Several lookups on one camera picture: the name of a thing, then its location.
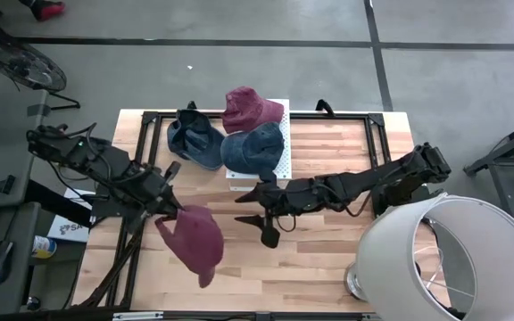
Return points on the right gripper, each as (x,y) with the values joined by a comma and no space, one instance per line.
(279,200)

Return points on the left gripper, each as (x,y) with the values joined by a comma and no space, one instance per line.
(154,191)

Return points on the maroon baseball cap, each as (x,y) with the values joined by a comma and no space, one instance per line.
(252,109)
(194,241)

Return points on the navy baseball cap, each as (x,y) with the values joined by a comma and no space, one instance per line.
(194,140)
(252,151)

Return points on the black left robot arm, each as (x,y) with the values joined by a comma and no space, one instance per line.
(105,165)

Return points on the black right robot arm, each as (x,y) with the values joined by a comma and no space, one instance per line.
(373,178)

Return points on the white perforated shelf riser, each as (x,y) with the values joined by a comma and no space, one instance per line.
(286,156)

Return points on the black curved clamp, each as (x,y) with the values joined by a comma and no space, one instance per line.
(191,105)
(324,106)

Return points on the white printed box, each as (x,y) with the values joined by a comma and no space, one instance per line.
(67,229)

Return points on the black desk leg bar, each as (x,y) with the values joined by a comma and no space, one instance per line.
(56,203)

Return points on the chrome lamp base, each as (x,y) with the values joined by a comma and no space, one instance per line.
(353,283)

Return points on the drink can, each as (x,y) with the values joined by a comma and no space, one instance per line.
(43,247)

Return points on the white lamp shade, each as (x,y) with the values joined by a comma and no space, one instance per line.
(386,258)

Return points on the grey desk with mouse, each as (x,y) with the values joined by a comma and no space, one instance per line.
(16,218)

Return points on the large grey desk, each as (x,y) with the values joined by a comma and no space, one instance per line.
(2,111)

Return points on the black floor fan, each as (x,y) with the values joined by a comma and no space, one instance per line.
(20,62)

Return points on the person's foot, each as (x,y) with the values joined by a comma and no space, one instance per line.
(49,10)

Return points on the black metal cart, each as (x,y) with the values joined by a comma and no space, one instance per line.
(502,149)

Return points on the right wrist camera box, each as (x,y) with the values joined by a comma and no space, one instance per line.
(270,236)

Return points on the black aluminium table frame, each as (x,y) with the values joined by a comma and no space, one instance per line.
(148,117)

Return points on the silver metal bracket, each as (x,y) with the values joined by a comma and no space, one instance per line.
(136,316)

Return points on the black angle bracket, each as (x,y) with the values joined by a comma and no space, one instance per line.
(3,185)

